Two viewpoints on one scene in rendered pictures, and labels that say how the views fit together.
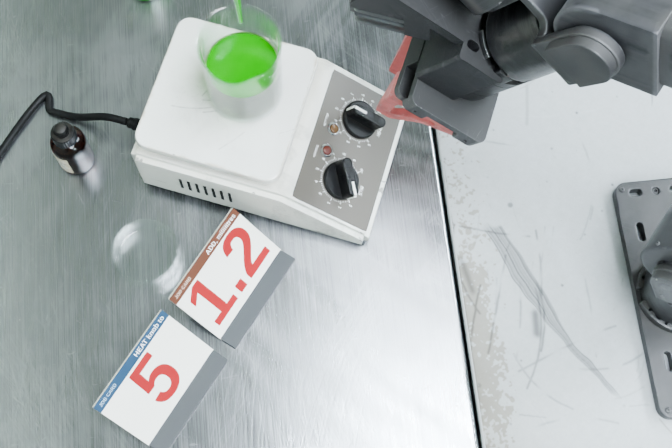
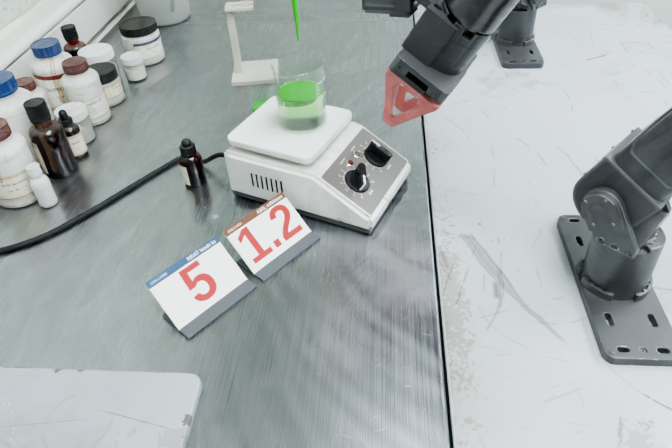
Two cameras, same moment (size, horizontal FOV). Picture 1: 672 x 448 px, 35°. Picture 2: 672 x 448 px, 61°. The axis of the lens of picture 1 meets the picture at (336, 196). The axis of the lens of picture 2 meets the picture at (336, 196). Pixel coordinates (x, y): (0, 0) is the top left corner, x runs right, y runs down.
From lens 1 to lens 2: 0.48 m
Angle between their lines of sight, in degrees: 33
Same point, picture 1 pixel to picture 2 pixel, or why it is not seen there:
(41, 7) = (203, 122)
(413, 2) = not seen: outside the picture
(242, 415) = (256, 321)
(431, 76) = (411, 40)
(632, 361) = (577, 321)
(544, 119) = (506, 185)
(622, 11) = not seen: outside the picture
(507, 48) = not seen: outside the picture
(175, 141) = (251, 139)
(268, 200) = (304, 181)
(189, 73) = (270, 114)
